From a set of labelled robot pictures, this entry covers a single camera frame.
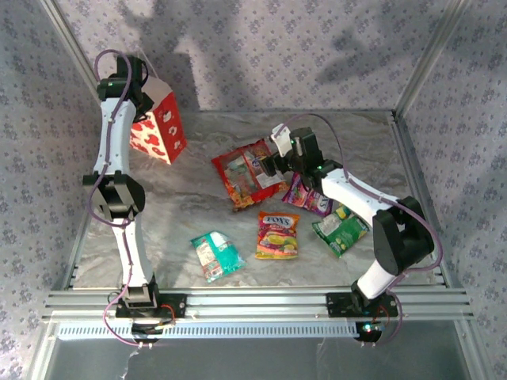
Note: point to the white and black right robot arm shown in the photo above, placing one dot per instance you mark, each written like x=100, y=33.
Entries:
x=348, y=198

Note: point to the green snack bag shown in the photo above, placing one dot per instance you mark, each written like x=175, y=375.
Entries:
x=340, y=233

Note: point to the floral patterned cloth panel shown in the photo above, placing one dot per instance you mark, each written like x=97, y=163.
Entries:
x=24, y=158
x=356, y=59
x=475, y=158

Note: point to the aluminium frame leg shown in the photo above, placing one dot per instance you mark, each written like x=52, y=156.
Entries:
x=469, y=352
x=43, y=352

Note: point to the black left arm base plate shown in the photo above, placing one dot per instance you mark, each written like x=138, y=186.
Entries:
x=174, y=305

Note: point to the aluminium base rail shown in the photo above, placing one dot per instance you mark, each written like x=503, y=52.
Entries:
x=257, y=302

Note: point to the purple Fox's berries candy bag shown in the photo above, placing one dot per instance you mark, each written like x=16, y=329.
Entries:
x=301, y=196

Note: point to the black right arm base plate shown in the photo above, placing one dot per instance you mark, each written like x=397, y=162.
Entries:
x=336, y=302

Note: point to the thin aluminium table edge rail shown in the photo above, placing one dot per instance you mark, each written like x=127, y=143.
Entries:
x=356, y=112

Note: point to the large red snack bag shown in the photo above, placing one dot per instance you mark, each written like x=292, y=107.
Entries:
x=237, y=178

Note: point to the orange Fox's candy bag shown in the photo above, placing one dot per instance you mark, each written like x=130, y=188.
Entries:
x=277, y=237

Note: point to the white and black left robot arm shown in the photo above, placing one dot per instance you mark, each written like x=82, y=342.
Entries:
x=123, y=150

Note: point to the aluminium side rail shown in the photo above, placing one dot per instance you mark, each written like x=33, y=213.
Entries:
x=73, y=257
x=420, y=178

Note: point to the red and white paper bag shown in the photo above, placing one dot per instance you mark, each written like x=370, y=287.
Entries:
x=168, y=126

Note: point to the aluminium frame post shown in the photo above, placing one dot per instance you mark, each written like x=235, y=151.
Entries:
x=432, y=51
x=72, y=51

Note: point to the teal snack bag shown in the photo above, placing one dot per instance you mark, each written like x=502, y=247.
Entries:
x=218, y=257

